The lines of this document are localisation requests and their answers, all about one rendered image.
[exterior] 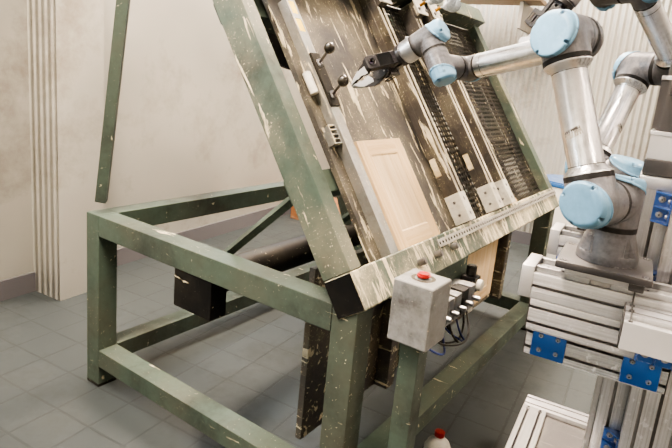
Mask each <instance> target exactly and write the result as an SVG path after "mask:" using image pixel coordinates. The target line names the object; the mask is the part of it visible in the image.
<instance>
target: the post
mask: <svg viewBox="0 0 672 448"><path fill-rule="evenodd" d="M427 352H428V351H427ZM427 352H421V351H419V350H416V349H414V348H411V347H409V346H406V345H403V344H401V346H400V354H399V362H398V370H397V378H396V385H395V393H394V401H393V409H392V417H391V424H390V432H389V440H388V448H414V445H415V438H416V431H417V423H418V416H419V409H420V402H421V395H422V387H423V380H424V373H425V366H426V359H427Z"/></svg>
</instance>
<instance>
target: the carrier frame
mask: <svg viewBox="0 0 672 448"><path fill-rule="evenodd" d="M283 183H284V181H282V182H275V183H269V184H262V185H256V186H249V187H243V188H236V189H230V190H223V191H217V192H210V193H204V194H197V195H191V196H184V197H178V198H171V199H165V200H158V201H152V202H145V203H139V204H132V205H126V206H119V207H113V208H106V209H100V210H94V211H88V212H87V380H88V381H90V382H91V383H93V384H94V385H96V386H97V387H100V386H102V385H105V384H107V383H109V382H111V381H114V380H116V378H117V379H119V380H120V381H122V382H123V383H125V384H126V385H128V386H130V387H131V388H133V389H134V390H136V391H137V392H139V393H141V394H142V395H144V396H145V397H147V398H148V399H150V400H152V401H153V402H155V403H156V404H158V405H159V406H161V407H163V408H164V409H166V410H167V411H169V412H170V413H172V414H174V415H175V416H177V417H178V418H180V419H181V420H183V421H185V422H186V423H188V424H189V425H191V426H192V427H194V428H196V429H197V430H199V431H200V432H202V433H203V434H205V435H207V436H208V437H210V438H211V439H213V440H214V441H216V442H218V443H219V444H221V445H222V446H224V447H225V448H295V447H294V446H292V445H290V444H289V443H287V442H285V441H283V440H282V439H280V438H278V437H276V436H275V435H273V434H271V433H270V432H268V431H266V430H264V429H263V428H261V427H259V426H257V425H256V424H254V423H252V422H251V421H249V420H247V419H245V418H244V417H242V416H240V415H238V414H237V413H235V412H233V411H232V410H230V409H228V408H226V407H225V406H223V405H221V404H220V403H218V402H216V401H214V400H213V399H211V398H209V397H207V396H206V395H204V394H202V393H201V392H199V391H197V390H195V389H194V388H192V387H190V386H188V385H187V384H185V383H183V382H182V381H180V380H178V379H176V378H175V377H173V376H171V375H169V374H168V373H166V372H164V371H163V370H161V369H159V368H157V367H156V366H154V365H152V364H150V363H149V362H147V361H145V360H144V359H142V358H140V357H138V356H137V355H135V354H133V352H136V351H138V350H141V349H143V348H146V347H148V346H151V345H153V344H156V343H158V342H161V341H163V340H166V339H168V338H171V337H173V336H176V335H178V334H181V333H183V332H186V331H188V330H191V329H193V328H196V327H198V326H201V325H203V324H206V323H208V322H211V321H213V320H216V319H218V318H221V317H223V316H226V315H228V314H231V313H233V312H236V311H238V310H241V309H243V308H246V307H248V306H251V305H253V304H256V303H258V302H259V303H262V304H264V305H267V306H269V307H271V308H274V309H276V310H279V311H281V312H284V313H286V314H288V315H291V316H293V317H296V318H298V319H301V320H303V321H305V329H304V341H303V352H302V364H301V375H300V387H299V398H298V410H297V421H296V433H295V437H296V438H298V439H300V440H301V439H302V438H303V437H305V436H306V435H307V434H309V433H310V432H311V431H313V430H314V429H315V428H317V427H318V426H319V425H320V424H321V435H320V445H319V448H388V440H389V432H390V424H391V417H392V415H391V416H390V417H389V418H388V419H387V420H386V421H385V422H383V423H382V424H381V425H380V426H379V427H378V428H377V429H376V430H374V431H373V432H372V433H371V434H370V435H369V436H368V437H367V438H365V439H364V440H363V441H362V442H361V443H360V444H359V445H358V438H359V429H360V420H361V412H362V403H363V394H364V391H365V390H367V389H368V388H369V387H371V386H372V385H373V384H375V385H377V386H380V387H382V388H384V389H387V388H388V387H390V386H391V385H392V384H393V380H394V372H395V368H396V367H397V366H398V362H399V356H398V349H399V343H398V342H396V341H393V340H391V339H388V338H387V334H388V326H389V318H390V309H391V301H392V297H391V298H389V299H387V300H386V301H384V302H382V303H380V304H378V305H376V306H375V307H373V308H371V309H369V310H367V311H365V312H362V313H359V314H354V315H351V316H348V317H345V318H343V319H338V318H337V315H336V313H335V310H334V307H333V305H332V302H331V300H330V297H329V295H328V292H327V290H326V287H325V285H324V283H325V282H324V281H323V279H322V277H321V274H320V272H319V269H318V267H317V264H316V262H313V263H310V264H308V265H305V266H302V267H299V268H296V269H294V270H291V271H288V272H285V273H283V272H284V271H287V270H289V269H292V268H295V267H298V266H301V265H303V264H306V263H309V262H312V261H315V259H314V257H313V254H312V252H311V249H310V246H309V244H308V241H307V239H306V236H305V234H304V235H300V236H297V237H293V238H290V239H286V240H283V241H279V242H276V243H272V244H269V245H265V246H262V247H258V248H255V249H251V250H248V251H244V252H240V253H237V254H230V253H227V252H225V251H222V250H219V249H216V248H213V247H211V246H208V245H205V244H202V243H200V242H197V241H194V240H191V239H188V238H186V237H183V236H180V235H177V234H175V233H172V232H169V231H166V230H163V229H161V228H158V227H155V226H154V225H159V224H164V223H169V222H174V221H179V220H184V219H190V218H195V217H200V216H205V215H210V214H215V213H220V212H225V211H230V210H236V209H241V208H246V207H251V206H256V205H261V204H266V203H271V202H276V201H281V200H285V199H286V198H287V197H288V194H287V191H286V189H285V186H284V184H283ZM554 211H555V209H553V210H551V211H549V212H548V213H546V214H544V215H542V216H540V217H538V218H536V219H535V220H534V223H533V229H532V234H531V240H530V246H529V252H528V257H529V256H530V255H531V253H535V254H539V255H543V257H546V255H547V253H546V252H547V246H548V241H549V235H550V230H551V228H552V222H553V217H554ZM511 236H512V232H511V233H509V234H507V235H505V236H503V237H501V238H500V239H499V240H498V246H497V252H496V258H495V264H494V271H493V277H492V283H491V289H490V293H489V294H488V295H486V296H485V297H484V298H482V299H481V300H480V301H479V302H477V303H476V304H474V306H473V307H472V309H473V308H475V307H476V306H477V305H479V304H480V303H481V302H486V303H489V304H492V305H496V306H499V307H502V308H505V309H508V310H509V311H508V312H507V313H506V314H505V315H504V316H502V317H501V318H500V319H499V320H498V321H497V322H496V323H495V324H494V325H492V326H491V327H490V328H489V329H488V330H487V331H486V332H485V333H483V334H482V335H481V336H480V337H479V338H478V339H477V340H476V341H474V342H473V343H472V344H471V345H470V346H469V347H468V348H467V349H465V350H464V351H463V352H462V353H461V354H460V355H459V356H458V357H456V358H455V359H454V360H453V361H452V362H451V363H450V364H449V365H447V366H446V367H445V368H444V369H443V370H442V371H441V372H440V373H438V374H437V375H436V376H435V377H434V378H433V379H432V380H431V381H429V382H428V383H427V384H426V385H425V386H424V387H423V388H422V395H421V402H420V409H419V416H418V423H417V431H416V435H417V434H418V433H419V432H420V431H421V430H422V429H423V428H424V427H425V426H426V425H427V424H428V423H429V422H430V421H431V420H432V419H433V418H434V417H435V416H436V415H437V414H438V413H439V412H440V411H441V409H442V408H443V407H444V406H445V405H446V404H447V403H448V402H449V401H450V400H451V399H452V398H453V397H454V396H455V395H456V394H457V393H458V392H459V391H460V390H461V389H462V388H463V387H464V386H465V385H466V384H467V383H468V382H469V381H470V380H471V379H472V378H473V377H474V376H475V375H476V374H477V373H478V372H479V371H480V370H481V369H482V368H483V367H484V365H485V364H486V363H487V362H488V361H489V360H490V359H491V358H492V357H493V356H494V355H495V354H496V353H497V352H498V351H499V350H500V349H501V348H502V347H503V346H504V345H505V344H506V343H507V342H508V341H509V340H510V339H511V338H512V337H513V336H514V335H515V334H516V333H517V332H518V331H519V330H520V329H522V330H525V331H526V328H525V322H526V316H527V310H528V305H529V299H530V297H526V296H522V295H521V296H519V295H515V294H512V293H508V292H505V291H502V290H503V284H504V278H505V272H506V266H507V260H508V254H509V248H510V242H511ZM117 244H118V245H121V246H123V247H126V248H128V249H131V250H133V251H135V252H138V253H140V254H143V255H145V256H148V257H150V258H152V259H155V260H157V261H160V262H162V263H165V264H167V265H169V266H172V267H174V268H175V279H174V305H176V306H178V307H180V308H182V310H179V311H177V312H174V313H171V314H168V315H165V316H163V317H160V318H157V319H154V320H152V321H149V322H146V323H143V324H140V325H138V326H135V327H132V328H129V329H126V330H124V331H121V332H118V333H116V313H117ZM528 257H527V258H528ZM227 291H232V292H230V293H227ZM226 293H227V294H226Z"/></svg>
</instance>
